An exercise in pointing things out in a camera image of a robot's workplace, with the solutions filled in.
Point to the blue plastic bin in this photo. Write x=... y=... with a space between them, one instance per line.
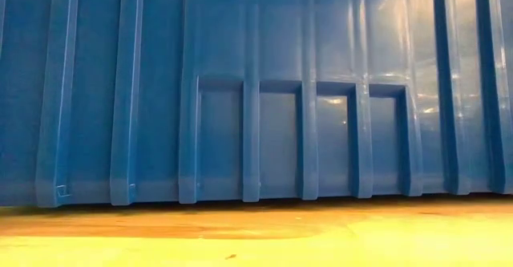
x=240 y=98

